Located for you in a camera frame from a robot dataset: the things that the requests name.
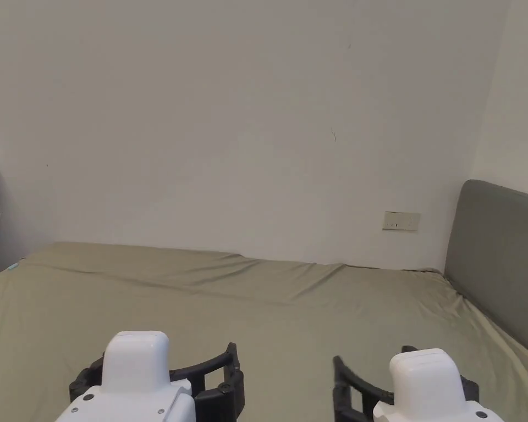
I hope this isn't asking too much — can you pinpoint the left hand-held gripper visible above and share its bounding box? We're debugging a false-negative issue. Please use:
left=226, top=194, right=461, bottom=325
left=54, top=330, right=245, bottom=422

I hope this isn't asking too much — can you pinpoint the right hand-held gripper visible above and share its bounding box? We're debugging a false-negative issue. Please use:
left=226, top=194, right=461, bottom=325
left=332, top=345, right=494, bottom=422

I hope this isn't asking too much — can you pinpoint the bed with beige sheet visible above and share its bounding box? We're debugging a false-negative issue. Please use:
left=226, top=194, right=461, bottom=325
left=0, top=241, right=528, bottom=422

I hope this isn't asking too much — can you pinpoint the grey padded headboard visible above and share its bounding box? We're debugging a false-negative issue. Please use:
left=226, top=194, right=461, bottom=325
left=443, top=179, right=528, bottom=367

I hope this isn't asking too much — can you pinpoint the white wall switch panel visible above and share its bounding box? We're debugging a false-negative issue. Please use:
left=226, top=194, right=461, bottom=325
left=382, top=211, right=422, bottom=232

